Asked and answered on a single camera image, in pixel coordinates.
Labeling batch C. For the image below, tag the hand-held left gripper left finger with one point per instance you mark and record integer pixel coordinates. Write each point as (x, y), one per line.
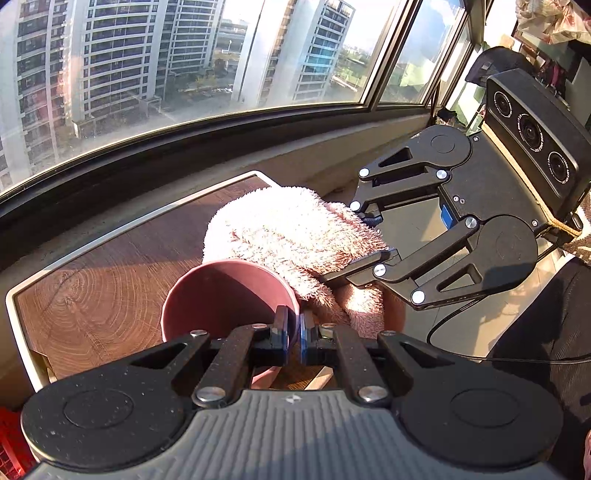
(280, 330)

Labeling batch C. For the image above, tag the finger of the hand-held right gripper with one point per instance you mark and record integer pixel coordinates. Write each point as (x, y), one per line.
(371, 216)
(364, 267)

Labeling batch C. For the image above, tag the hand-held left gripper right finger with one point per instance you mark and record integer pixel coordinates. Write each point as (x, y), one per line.
(305, 334)

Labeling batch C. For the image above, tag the mauve plastic cup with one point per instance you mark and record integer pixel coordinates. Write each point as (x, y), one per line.
(221, 300)

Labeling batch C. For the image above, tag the pink fluffy cloth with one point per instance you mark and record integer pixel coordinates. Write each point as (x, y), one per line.
(286, 230)

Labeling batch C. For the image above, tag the black chair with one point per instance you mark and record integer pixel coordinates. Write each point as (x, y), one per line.
(501, 60)

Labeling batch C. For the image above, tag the person's dark pants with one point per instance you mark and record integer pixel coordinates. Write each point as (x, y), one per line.
(545, 323)

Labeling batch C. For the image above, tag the floral cloth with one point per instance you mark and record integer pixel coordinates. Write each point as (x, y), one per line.
(554, 18)

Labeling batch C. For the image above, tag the high-rise building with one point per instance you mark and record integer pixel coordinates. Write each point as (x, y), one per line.
(32, 83)
(295, 50)
(129, 50)

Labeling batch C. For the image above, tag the white-rimmed wooden table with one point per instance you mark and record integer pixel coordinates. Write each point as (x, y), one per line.
(101, 295)

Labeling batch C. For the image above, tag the red plastic crate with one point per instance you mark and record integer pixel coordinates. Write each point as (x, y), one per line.
(11, 443)

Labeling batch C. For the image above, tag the dark window frame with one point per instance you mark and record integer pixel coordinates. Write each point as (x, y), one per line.
(184, 138)

